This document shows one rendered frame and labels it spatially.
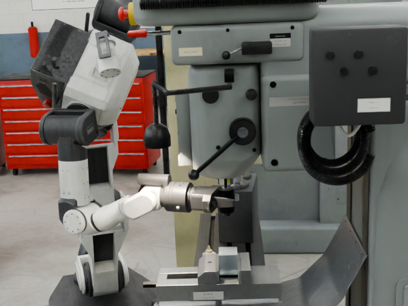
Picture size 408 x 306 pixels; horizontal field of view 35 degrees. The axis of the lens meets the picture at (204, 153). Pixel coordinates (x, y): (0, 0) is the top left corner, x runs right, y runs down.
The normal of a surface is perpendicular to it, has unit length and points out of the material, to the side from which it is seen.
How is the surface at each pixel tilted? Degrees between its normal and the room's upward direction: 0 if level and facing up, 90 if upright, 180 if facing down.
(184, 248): 90
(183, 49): 90
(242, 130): 90
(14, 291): 0
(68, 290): 0
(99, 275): 118
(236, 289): 90
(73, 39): 58
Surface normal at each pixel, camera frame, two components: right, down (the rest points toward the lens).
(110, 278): 0.29, 0.44
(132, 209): -0.29, 0.38
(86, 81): 0.21, -0.33
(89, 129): 0.96, 0.02
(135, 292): -0.04, -0.97
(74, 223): -0.41, 0.16
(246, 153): -0.04, 0.25
